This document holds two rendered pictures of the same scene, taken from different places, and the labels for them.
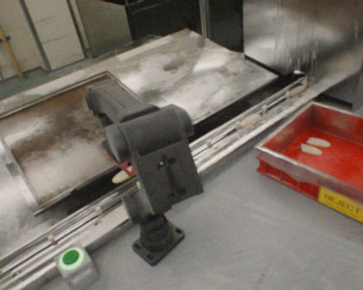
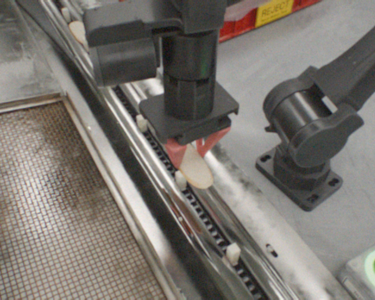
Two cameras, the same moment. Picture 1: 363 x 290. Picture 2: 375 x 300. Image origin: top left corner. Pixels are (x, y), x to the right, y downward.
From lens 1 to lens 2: 0.88 m
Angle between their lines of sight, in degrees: 62
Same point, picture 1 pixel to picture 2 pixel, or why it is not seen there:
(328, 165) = not seen: hidden behind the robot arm
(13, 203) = not seen: outside the picture
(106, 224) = (277, 233)
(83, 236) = (304, 277)
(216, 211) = (246, 106)
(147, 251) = (322, 185)
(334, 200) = (269, 11)
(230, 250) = not seen: hidden behind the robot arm
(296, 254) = (320, 60)
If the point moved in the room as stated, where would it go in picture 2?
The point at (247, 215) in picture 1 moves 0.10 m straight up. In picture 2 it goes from (261, 82) to (269, 40)
